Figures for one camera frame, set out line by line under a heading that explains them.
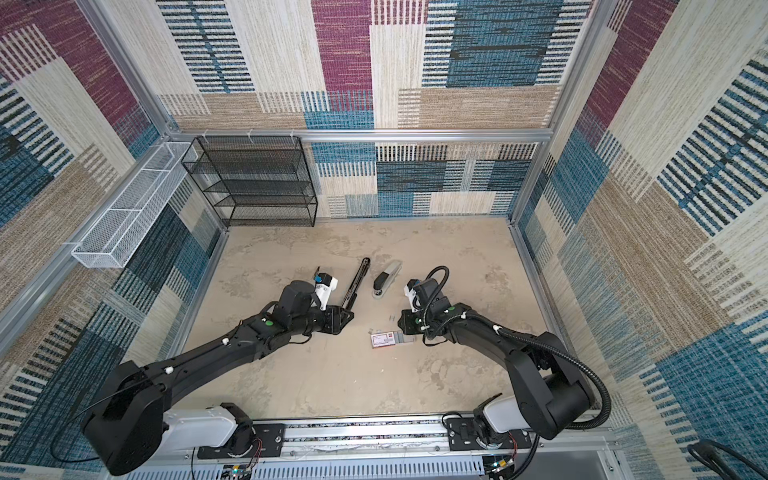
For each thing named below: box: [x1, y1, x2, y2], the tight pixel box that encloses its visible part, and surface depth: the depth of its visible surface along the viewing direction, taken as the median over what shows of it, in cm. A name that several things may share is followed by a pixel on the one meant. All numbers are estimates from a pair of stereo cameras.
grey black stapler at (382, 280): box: [372, 261, 402, 299], surface depth 101 cm
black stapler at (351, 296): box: [341, 257, 371, 310], surface depth 103 cm
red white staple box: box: [370, 332, 396, 348], surface depth 91 cm
